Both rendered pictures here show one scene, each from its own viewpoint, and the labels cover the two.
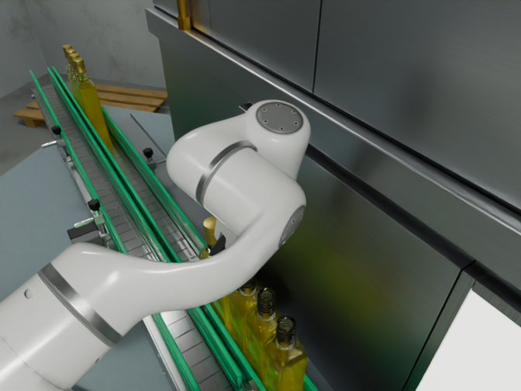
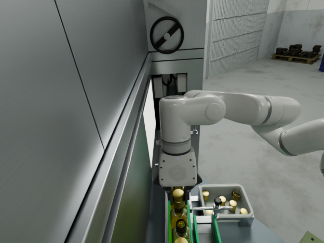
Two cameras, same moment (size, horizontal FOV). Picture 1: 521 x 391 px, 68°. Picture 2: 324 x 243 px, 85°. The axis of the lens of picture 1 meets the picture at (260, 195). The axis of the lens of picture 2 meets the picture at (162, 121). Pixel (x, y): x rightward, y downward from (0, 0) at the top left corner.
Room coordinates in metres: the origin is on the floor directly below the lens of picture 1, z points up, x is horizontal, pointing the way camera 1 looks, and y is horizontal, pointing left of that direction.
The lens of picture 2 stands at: (0.69, 0.19, 1.64)
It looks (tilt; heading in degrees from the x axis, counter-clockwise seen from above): 33 degrees down; 217
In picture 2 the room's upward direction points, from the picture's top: 5 degrees counter-clockwise
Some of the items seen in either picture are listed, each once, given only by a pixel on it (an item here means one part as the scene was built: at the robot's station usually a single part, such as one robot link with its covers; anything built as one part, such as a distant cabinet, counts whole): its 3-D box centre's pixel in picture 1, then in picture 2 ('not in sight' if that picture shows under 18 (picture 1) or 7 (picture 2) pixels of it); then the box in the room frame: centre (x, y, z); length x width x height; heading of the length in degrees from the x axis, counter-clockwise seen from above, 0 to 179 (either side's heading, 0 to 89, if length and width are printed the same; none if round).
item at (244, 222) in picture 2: not in sight; (217, 205); (0.14, 0.07, 0.79); 0.27 x 0.17 x 0.08; 123
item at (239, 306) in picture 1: (248, 323); (179, 230); (0.42, 0.02, 0.99); 0.06 x 0.06 x 0.21; 34
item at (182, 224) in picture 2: not in sight; (181, 228); (0.47, 0.06, 1.12); 0.03 x 0.03 x 0.05
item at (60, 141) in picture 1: (54, 146); not in sight; (1.13, 0.70, 0.94); 0.07 x 0.04 x 0.13; 123
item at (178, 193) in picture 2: not in sight; (178, 198); (0.42, 0.02, 1.17); 0.04 x 0.04 x 0.04
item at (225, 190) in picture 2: not in sight; (223, 204); (0.12, 0.10, 0.80); 0.22 x 0.17 x 0.09; 123
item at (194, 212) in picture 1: (167, 184); not in sight; (1.06, 0.31, 0.84); 0.95 x 0.09 x 0.11; 33
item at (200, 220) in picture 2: not in sight; (204, 222); (0.29, 0.06, 0.85); 0.09 x 0.04 x 0.07; 123
